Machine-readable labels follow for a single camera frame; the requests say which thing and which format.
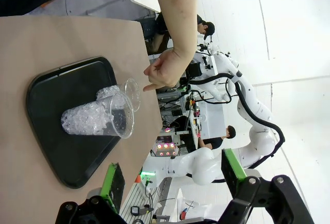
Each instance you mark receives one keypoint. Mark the person's left hand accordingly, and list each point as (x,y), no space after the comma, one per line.
(167,71)

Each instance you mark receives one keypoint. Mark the seated man with black cap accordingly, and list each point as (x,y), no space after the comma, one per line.
(207,28)

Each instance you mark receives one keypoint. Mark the person in black t-shirt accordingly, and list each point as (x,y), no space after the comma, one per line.
(214,142)

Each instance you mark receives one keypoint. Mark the person's left forearm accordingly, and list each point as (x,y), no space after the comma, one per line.
(178,15)

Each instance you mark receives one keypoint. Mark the orange red round knob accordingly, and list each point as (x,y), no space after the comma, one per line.
(138,178)

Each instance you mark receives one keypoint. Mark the clear cup with ice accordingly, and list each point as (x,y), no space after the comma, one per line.
(85,120)
(108,92)

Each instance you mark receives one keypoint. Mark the black handheld control device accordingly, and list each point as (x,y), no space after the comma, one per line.
(135,210)

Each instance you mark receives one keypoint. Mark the computer with lit fans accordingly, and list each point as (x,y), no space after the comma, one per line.
(165,146)

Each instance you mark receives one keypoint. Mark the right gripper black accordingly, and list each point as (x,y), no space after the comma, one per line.
(194,70)

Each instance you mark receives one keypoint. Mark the white cluttered workbench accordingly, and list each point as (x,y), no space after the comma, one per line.
(211,120)

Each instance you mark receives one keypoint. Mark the black plastic tray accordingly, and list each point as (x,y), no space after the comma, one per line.
(51,100)

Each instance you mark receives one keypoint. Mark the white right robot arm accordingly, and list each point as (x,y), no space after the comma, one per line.
(257,110)

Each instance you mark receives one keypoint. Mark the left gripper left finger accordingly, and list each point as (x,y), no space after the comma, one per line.
(114,185)

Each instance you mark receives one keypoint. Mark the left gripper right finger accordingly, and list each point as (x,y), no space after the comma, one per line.
(230,175)

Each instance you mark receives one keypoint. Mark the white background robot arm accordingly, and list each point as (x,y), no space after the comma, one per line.
(216,92)

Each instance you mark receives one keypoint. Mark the slotted aluminium base plate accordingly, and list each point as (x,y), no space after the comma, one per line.
(134,198)

